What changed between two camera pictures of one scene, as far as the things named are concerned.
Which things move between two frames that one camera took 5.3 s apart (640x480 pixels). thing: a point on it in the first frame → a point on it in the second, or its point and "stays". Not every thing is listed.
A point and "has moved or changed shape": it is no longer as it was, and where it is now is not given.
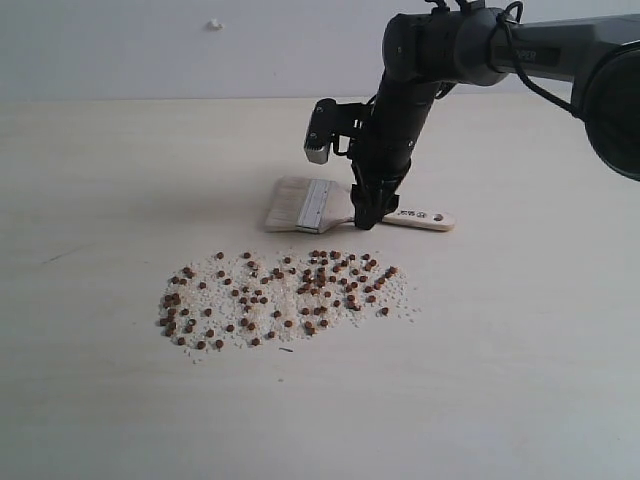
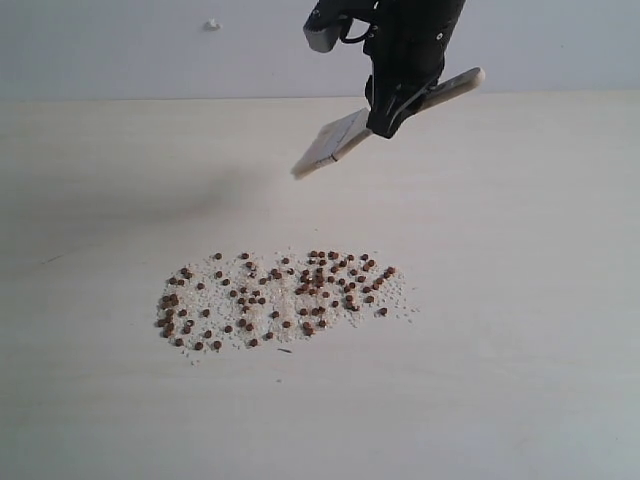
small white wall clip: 213,25 stays
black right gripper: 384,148 → 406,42
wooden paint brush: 315,204 has moved or changed shape
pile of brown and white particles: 247,298 stays
